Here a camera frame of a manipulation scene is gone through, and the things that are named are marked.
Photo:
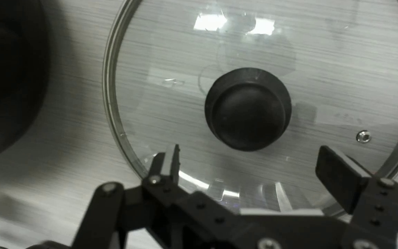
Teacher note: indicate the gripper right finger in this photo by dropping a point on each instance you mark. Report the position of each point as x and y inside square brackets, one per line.
[375, 200]

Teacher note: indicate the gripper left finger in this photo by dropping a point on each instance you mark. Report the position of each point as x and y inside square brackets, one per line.
[164, 193]

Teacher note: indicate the glass lid with black knob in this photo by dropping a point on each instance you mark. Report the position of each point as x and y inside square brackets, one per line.
[250, 103]

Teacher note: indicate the black pot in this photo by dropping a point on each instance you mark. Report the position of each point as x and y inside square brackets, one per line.
[5, 76]

